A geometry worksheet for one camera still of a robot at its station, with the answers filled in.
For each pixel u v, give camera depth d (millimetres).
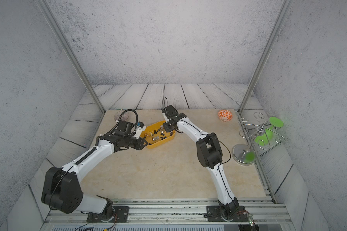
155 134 1052
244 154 915
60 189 416
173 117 741
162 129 1050
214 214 727
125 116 684
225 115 1147
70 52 863
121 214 732
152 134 1044
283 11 715
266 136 701
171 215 743
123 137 659
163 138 1035
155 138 1012
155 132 1066
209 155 593
